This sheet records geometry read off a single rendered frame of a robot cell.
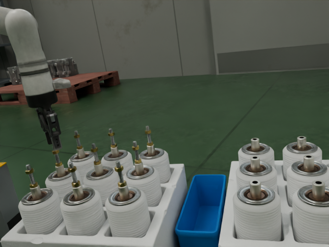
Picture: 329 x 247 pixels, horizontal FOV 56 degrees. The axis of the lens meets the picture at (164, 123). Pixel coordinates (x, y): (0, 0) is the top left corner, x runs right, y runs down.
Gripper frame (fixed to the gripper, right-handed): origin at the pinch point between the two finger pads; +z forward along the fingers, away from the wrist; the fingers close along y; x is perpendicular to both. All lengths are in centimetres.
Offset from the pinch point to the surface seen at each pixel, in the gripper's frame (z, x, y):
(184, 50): 5, 209, -216
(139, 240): 17.0, 5.9, 32.7
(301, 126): 35, 125, -8
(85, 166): 11.7, 7.7, -3.3
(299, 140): 7, 52, 40
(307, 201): 10, 32, 55
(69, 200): 9.7, -3.2, 17.2
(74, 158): 9.7, 6.1, -8.2
